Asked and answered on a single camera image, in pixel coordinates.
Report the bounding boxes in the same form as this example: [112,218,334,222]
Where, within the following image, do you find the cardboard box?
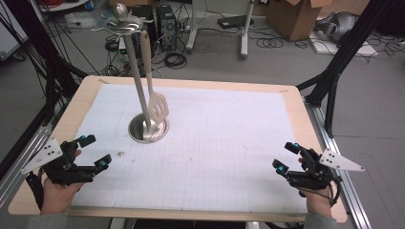
[266,0,335,42]

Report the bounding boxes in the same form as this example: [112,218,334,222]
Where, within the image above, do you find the black wrist strap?
[25,171,45,212]

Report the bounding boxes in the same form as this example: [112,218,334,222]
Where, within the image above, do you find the clear plastic bag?
[65,12,96,30]

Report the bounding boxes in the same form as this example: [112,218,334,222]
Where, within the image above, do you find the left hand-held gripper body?
[20,137,96,186]

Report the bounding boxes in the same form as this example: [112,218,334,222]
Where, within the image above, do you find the white grid mat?
[71,83,309,214]

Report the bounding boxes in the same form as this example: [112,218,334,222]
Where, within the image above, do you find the grey and white bag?
[314,11,359,44]

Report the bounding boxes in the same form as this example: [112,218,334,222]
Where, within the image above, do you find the white stand leg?
[240,0,256,61]
[185,0,200,53]

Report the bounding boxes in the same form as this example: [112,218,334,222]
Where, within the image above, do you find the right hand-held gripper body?
[287,147,366,192]

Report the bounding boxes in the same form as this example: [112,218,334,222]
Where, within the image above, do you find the aluminium rail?
[0,108,63,209]
[304,101,372,229]

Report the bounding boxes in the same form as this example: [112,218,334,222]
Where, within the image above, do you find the metal utensil stand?
[103,3,170,144]

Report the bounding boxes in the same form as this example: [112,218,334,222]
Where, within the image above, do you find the white board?
[309,30,380,58]

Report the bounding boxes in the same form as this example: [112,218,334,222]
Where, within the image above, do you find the coiled black cable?
[256,37,285,50]
[163,52,188,70]

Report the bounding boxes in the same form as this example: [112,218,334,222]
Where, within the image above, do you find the person's right hand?
[297,157,335,218]

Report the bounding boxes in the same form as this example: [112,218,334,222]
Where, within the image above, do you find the black computer tower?
[156,4,178,52]
[131,4,158,60]

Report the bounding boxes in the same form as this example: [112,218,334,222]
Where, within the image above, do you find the person's left hand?
[40,150,84,216]

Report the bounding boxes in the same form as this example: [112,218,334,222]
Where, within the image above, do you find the flat black device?
[217,14,255,31]

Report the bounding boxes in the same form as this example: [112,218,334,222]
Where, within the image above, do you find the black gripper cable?
[329,180,342,207]

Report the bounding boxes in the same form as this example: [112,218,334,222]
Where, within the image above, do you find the black metal frame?
[295,0,394,139]
[0,0,89,179]

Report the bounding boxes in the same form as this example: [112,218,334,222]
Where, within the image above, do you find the beige slotted spatula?
[139,30,170,126]

